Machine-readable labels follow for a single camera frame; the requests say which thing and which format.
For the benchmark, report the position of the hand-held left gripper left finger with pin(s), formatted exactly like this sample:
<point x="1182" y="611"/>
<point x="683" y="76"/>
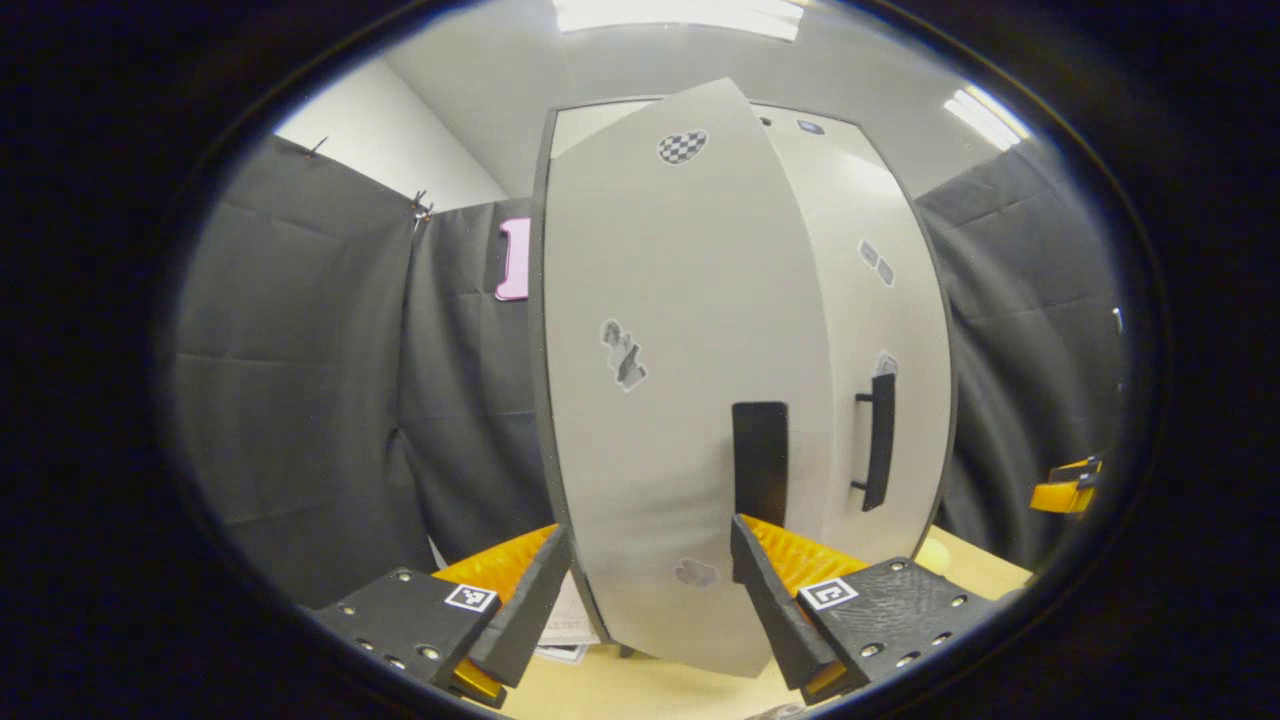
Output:
<point x="530" y="615"/>

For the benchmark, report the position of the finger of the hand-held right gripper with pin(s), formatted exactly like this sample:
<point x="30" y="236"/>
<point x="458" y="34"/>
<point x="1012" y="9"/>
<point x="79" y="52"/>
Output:
<point x="1065" y="495"/>

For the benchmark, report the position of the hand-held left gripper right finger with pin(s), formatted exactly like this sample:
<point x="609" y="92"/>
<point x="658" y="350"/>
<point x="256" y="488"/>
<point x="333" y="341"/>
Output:
<point x="775" y="610"/>

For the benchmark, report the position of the white cabinet door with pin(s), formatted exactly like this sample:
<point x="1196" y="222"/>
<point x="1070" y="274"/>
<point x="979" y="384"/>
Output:
<point x="680" y="350"/>
<point x="850" y="300"/>

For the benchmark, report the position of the white cabinet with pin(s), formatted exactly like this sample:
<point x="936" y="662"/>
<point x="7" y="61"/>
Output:
<point x="537" y="330"/>

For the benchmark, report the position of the white printed booklet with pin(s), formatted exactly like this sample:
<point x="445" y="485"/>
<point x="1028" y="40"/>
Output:
<point x="572" y="620"/>

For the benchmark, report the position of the black backdrop cloth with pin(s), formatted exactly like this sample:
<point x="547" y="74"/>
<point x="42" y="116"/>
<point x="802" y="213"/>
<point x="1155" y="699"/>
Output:
<point x="300" y="400"/>

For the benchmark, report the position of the ceiling light panel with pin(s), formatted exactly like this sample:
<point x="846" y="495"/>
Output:
<point x="680" y="15"/>
<point x="985" y="117"/>

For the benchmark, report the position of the black cloth clip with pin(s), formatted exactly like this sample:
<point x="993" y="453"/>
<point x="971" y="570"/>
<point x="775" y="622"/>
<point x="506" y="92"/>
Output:
<point x="421" y="207"/>
<point x="316" y="148"/>

